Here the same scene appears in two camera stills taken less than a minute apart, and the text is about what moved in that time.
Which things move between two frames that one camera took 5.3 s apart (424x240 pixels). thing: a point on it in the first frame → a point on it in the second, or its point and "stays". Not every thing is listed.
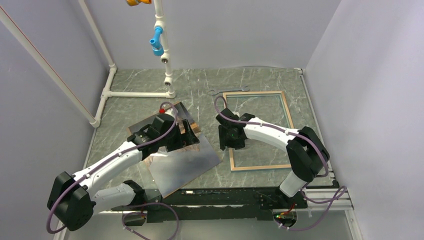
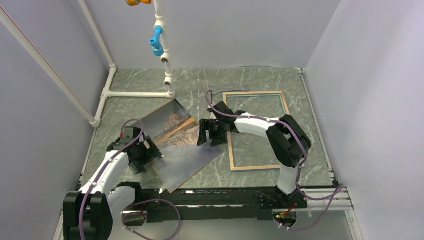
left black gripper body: x=174 y=140 → x=142 y=158
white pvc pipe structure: x=160 y=24 stays
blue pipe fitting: x=157 y=47 stays
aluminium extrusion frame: x=329 y=199 stays
